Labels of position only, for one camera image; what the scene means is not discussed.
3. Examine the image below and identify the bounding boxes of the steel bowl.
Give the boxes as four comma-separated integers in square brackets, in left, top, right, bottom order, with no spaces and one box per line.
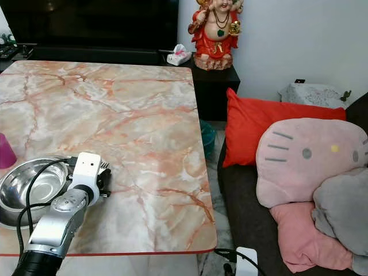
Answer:
[0,158,71,214]

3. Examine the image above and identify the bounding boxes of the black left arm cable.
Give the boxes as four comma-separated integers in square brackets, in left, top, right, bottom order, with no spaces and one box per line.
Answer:
[16,156,79,260]

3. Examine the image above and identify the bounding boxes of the red laughing Buddha statue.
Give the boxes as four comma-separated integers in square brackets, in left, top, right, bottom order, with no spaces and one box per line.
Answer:
[187,0,244,71]

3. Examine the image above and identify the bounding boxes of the white pink tissue pack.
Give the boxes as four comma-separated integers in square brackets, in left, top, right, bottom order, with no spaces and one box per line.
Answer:
[166,44,192,67]

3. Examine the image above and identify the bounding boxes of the teal basket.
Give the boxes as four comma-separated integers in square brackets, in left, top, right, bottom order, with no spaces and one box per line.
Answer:
[200,120,217,159]

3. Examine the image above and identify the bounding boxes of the purple plastic cup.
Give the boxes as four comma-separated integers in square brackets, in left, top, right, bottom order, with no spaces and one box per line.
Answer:
[0,133,18,170]

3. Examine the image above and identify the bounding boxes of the grey pillow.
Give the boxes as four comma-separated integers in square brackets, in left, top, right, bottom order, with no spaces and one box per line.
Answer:
[311,166,368,257]

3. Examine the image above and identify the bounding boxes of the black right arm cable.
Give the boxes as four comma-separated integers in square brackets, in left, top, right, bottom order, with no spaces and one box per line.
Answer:
[213,248,266,276]

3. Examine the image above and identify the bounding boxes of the pink cat face pillow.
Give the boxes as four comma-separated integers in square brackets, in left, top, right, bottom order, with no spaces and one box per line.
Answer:
[255,117,368,209]

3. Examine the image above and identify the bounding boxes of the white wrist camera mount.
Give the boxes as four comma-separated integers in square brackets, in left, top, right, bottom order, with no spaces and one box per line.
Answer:
[235,247,259,276]
[72,152,102,194]

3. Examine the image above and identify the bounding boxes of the white lace cloth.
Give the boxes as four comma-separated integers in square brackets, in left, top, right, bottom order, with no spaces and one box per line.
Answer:
[278,83,346,109]

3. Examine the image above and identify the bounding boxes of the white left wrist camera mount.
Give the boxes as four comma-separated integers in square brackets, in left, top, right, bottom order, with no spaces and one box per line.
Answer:
[72,152,102,194]

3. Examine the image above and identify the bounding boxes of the black television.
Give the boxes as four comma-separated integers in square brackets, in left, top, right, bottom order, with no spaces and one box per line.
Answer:
[0,0,179,50]

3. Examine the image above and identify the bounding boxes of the dark brown sofa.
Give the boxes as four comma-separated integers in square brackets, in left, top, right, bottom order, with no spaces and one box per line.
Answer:
[215,91,368,276]

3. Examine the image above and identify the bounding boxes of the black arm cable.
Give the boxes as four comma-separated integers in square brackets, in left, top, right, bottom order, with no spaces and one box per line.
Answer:
[16,156,79,260]
[213,248,266,276]

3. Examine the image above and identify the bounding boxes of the red pillow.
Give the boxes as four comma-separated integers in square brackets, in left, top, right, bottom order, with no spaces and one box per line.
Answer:
[223,87,347,169]

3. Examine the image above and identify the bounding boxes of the plain pink pillow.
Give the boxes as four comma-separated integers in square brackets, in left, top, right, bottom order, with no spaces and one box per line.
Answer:
[269,201,368,274]

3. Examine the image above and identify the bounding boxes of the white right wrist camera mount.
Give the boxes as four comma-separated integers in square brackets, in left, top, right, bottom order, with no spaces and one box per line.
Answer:
[235,247,259,276]

